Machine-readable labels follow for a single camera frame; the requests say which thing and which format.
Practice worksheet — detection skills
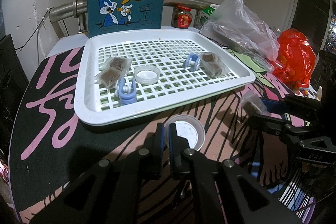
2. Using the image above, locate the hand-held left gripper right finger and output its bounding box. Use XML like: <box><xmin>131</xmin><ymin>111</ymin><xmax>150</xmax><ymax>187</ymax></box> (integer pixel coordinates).
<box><xmin>168</xmin><ymin>122</ymin><xmax>302</xmax><ymax>224</ymax></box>

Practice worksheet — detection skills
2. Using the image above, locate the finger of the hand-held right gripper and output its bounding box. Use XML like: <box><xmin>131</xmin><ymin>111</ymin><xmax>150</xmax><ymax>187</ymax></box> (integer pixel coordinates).
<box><xmin>261</xmin><ymin>97</ymin><xmax>323</xmax><ymax>116</ymax></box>
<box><xmin>249</xmin><ymin>112</ymin><xmax>302</xmax><ymax>141</ymax></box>

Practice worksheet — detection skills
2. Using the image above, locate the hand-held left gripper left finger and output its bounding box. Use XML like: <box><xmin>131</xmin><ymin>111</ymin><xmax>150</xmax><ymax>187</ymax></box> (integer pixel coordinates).
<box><xmin>31</xmin><ymin>122</ymin><xmax>166</xmax><ymax>224</ymax></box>

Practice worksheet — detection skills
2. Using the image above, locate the clear plastic cup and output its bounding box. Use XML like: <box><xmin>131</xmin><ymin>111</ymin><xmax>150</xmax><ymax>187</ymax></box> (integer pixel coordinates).
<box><xmin>165</xmin><ymin>114</ymin><xmax>206</xmax><ymax>151</ymax></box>

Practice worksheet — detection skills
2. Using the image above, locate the blue white plastic clip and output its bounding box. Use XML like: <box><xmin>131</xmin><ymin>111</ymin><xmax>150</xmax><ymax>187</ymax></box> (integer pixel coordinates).
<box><xmin>182</xmin><ymin>53</ymin><xmax>201</xmax><ymax>73</ymax></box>
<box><xmin>115</xmin><ymin>76</ymin><xmax>137</xmax><ymax>106</ymax></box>

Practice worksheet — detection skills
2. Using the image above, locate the clear white round lid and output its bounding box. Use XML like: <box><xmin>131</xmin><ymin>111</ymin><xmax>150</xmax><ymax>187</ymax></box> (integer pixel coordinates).
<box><xmin>134</xmin><ymin>64</ymin><xmax>161</xmax><ymax>85</ymax></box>

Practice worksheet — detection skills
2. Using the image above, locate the white slotted plastic tray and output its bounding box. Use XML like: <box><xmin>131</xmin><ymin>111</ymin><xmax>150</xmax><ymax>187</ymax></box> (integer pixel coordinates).
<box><xmin>74</xmin><ymin>28</ymin><xmax>256</xmax><ymax>127</ymax></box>

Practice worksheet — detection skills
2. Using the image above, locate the person's right hand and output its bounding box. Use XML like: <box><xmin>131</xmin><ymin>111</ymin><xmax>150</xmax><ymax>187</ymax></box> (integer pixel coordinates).
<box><xmin>302</xmin><ymin>161</ymin><xmax>318</xmax><ymax>174</ymax></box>

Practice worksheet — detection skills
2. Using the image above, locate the small clear plastic box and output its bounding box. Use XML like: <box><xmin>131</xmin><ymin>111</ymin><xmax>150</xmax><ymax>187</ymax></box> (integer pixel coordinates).
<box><xmin>253</xmin><ymin>53</ymin><xmax>273</xmax><ymax>72</ymax></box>

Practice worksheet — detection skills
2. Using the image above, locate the red plastic bag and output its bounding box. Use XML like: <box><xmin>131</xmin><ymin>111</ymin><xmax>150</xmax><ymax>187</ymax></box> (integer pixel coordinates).
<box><xmin>272</xmin><ymin>28</ymin><xmax>317</xmax><ymax>89</ymax></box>

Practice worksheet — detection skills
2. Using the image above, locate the clear plastic bag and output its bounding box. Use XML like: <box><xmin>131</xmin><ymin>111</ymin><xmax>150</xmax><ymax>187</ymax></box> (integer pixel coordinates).
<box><xmin>200</xmin><ymin>0</ymin><xmax>280</xmax><ymax>62</ymax></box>

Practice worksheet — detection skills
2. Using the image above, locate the dark window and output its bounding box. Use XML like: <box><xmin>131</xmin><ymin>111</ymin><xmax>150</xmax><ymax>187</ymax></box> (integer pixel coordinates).
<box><xmin>289</xmin><ymin>0</ymin><xmax>336</xmax><ymax>54</ymax></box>

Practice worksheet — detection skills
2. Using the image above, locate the pink black printed mat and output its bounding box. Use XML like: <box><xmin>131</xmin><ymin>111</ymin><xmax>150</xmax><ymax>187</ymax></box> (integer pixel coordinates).
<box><xmin>8</xmin><ymin>47</ymin><xmax>323</xmax><ymax>224</ymax></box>

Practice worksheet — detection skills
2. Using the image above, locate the glass jar red label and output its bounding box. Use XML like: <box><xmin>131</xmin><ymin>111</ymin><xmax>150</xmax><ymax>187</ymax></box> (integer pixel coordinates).
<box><xmin>171</xmin><ymin>5</ymin><xmax>193</xmax><ymax>30</ymax></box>

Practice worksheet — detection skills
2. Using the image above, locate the green white carton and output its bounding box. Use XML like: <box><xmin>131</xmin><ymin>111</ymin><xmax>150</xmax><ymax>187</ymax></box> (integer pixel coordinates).
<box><xmin>194</xmin><ymin>4</ymin><xmax>221</xmax><ymax>29</ymax></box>

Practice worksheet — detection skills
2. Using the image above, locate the steel railing pipe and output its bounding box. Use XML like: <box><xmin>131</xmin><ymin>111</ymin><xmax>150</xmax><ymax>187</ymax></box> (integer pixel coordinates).
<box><xmin>49</xmin><ymin>0</ymin><xmax>210</xmax><ymax>35</ymax></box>

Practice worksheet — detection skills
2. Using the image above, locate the black chair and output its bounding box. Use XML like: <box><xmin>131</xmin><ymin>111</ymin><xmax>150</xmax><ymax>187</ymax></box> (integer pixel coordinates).
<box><xmin>0</xmin><ymin>34</ymin><xmax>29</xmax><ymax>151</ymax></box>

